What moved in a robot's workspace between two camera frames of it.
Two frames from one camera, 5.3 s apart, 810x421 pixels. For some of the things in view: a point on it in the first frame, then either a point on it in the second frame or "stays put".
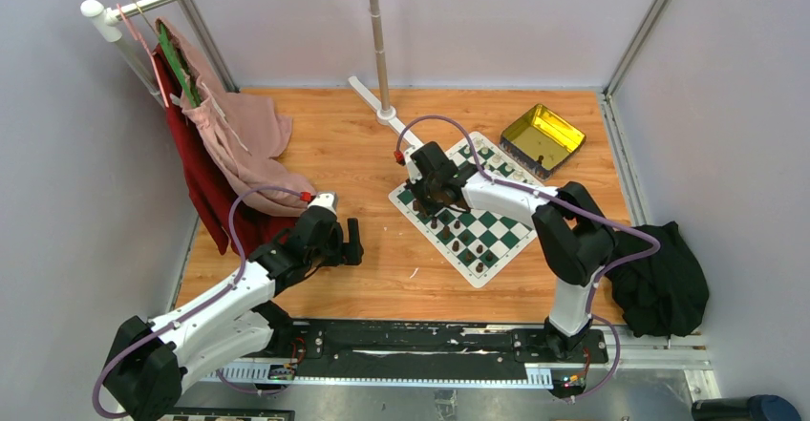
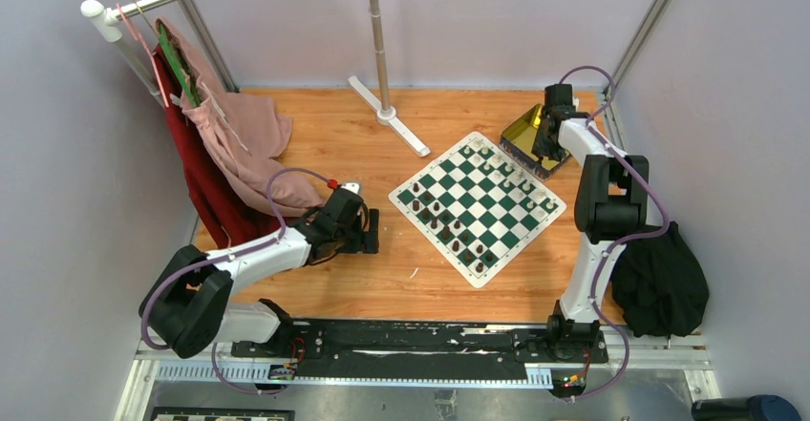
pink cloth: (245, 134) stays put
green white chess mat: (477, 244) stays put
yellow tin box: (542, 141) stays put
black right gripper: (414, 184) to (542, 149)
